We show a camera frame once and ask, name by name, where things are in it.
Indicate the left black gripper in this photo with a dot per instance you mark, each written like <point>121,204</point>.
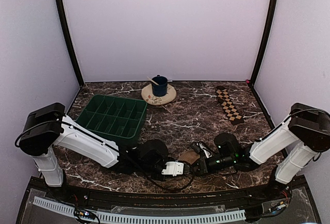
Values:
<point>158,178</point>

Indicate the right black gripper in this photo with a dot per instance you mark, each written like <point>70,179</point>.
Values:
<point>202,161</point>

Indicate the plain brown sock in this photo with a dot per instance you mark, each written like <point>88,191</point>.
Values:
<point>189,157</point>

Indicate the brown black checkered sock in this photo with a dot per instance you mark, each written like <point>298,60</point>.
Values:
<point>228,107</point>

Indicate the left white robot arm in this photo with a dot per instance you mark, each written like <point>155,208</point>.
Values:
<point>50,126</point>

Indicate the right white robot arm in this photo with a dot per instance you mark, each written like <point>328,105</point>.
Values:
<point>305,126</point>

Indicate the green divided plastic tray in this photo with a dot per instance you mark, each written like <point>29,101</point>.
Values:
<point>113,118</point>

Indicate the dark blue mug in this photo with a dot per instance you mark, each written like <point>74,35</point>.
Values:
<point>160,90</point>

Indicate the wooden stick in mug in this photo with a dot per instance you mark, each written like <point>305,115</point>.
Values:
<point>152,81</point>

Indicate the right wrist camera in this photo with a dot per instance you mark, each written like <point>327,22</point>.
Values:
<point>201,149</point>

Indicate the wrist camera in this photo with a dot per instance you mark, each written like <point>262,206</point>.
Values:
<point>173,169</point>
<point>201,149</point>

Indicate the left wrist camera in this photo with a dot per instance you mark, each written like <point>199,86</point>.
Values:
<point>173,169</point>

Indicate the white slotted cable duct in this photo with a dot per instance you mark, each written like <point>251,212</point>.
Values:
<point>139,215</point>

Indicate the black front rail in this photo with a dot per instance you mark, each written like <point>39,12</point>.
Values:
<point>104,198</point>

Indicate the right black frame post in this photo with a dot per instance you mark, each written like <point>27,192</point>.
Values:
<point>264,42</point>

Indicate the black frame post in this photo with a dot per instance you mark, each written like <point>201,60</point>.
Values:
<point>68,41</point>
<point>264,42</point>

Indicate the left black frame post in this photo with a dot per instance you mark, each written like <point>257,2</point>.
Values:
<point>68,41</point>

